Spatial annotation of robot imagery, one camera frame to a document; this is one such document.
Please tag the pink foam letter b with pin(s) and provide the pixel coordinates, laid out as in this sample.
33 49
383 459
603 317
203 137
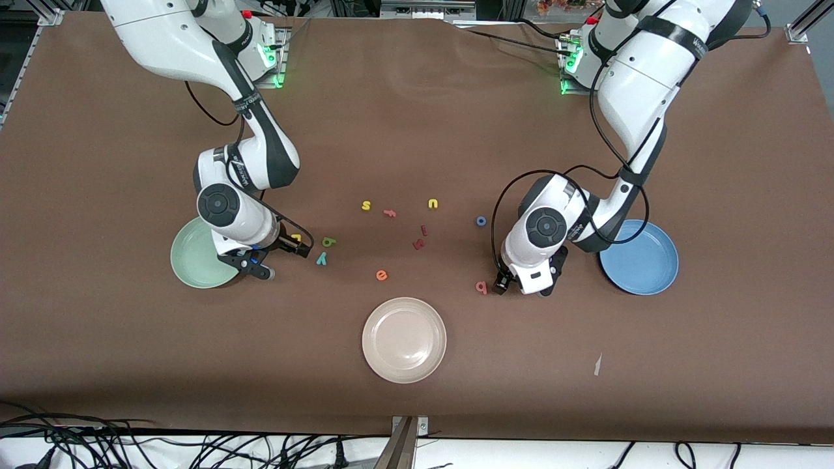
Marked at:
481 287

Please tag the white paper scrap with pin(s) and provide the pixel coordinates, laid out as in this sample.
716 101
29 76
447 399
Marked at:
597 366

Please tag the light green plate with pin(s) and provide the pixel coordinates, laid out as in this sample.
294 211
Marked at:
192 260

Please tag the metal clamp bracket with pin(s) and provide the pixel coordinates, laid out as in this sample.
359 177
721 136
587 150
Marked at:
407 433

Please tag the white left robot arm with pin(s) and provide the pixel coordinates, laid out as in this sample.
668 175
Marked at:
642 85

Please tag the grey metal box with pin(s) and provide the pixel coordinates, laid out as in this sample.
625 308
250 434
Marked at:
427 8

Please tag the green foam letter b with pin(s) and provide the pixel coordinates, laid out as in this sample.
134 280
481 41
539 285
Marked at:
329 242

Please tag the orange flower decoration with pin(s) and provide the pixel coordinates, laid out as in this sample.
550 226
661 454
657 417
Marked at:
560 5

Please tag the aluminium frame profile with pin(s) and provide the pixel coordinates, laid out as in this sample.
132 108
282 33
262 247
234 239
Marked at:
26 65
805 23

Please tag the brown paper table cover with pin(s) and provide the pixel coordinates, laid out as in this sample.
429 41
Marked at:
417 130

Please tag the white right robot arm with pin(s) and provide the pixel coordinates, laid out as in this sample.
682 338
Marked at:
169 39

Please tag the blue plate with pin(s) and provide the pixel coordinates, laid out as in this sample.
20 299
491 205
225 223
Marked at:
645 264

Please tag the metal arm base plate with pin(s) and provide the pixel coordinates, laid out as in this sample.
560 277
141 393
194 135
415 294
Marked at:
281 68
565 81

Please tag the beige plate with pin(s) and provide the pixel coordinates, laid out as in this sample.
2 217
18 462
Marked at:
404 340

